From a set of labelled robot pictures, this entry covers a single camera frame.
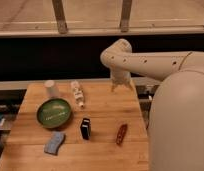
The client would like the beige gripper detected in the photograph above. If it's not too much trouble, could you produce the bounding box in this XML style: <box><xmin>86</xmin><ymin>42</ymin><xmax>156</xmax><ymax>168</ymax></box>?
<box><xmin>110</xmin><ymin>69</ymin><xmax>132</xmax><ymax>91</ymax></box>

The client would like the white ceramic cup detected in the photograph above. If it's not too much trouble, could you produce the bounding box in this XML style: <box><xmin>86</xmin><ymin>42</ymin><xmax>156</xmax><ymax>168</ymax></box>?
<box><xmin>44</xmin><ymin>80</ymin><xmax>60</xmax><ymax>98</ymax></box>

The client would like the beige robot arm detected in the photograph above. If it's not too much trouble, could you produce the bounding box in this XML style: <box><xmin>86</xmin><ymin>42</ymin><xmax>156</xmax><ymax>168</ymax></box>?
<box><xmin>100</xmin><ymin>39</ymin><xmax>204</xmax><ymax>171</ymax></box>

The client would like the black eraser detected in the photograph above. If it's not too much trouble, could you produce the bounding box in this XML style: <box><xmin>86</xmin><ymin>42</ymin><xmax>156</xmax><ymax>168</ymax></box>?
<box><xmin>80</xmin><ymin>118</ymin><xmax>91</xmax><ymax>140</ymax></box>

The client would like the white squeeze tube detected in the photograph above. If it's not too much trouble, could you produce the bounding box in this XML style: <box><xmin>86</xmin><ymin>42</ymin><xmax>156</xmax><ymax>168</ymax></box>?
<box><xmin>71</xmin><ymin>81</ymin><xmax>84</xmax><ymax>108</ymax></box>

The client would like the red brown snack bar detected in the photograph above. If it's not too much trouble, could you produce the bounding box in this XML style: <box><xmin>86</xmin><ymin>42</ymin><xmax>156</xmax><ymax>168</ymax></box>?
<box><xmin>116</xmin><ymin>124</ymin><xmax>128</xmax><ymax>145</ymax></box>

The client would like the green bowl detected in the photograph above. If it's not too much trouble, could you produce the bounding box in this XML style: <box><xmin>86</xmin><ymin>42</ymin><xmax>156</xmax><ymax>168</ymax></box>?
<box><xmin>36</xmin><ymin>98</ymin><xmax>72</xmax><ymax>129</ymax></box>

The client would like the blue sponge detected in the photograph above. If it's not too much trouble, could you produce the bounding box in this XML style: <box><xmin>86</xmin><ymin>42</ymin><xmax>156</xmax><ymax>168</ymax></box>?
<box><xmin>44</xmin><ymin>131</ymin><xmax>65</xmax><ymax>155</ymax></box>

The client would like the right metal post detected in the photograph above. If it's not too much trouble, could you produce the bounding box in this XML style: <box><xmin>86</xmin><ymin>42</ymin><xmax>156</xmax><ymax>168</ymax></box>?
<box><xmin>119</xmin><ymin>0</ymin><xmax>132</xmax><ymax>32</ymax></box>

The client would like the metal post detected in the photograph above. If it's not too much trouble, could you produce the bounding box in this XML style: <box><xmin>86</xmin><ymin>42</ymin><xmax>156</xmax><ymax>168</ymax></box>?
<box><xmin>52</xmin><ymin>0</ymin><xmax>68</xmax><ymax>34</ymax></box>
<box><xmin>119</xmin><ymin>0</ymin><xmax>132</xmax><ymax>32</ymax></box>

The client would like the left metal post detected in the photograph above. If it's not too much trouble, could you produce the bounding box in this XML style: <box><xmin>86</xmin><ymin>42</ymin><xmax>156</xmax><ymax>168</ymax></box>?
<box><xmin>52</xmin><ymin>0</ymin><xmax>68</xmax><ymax>34</ymax></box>

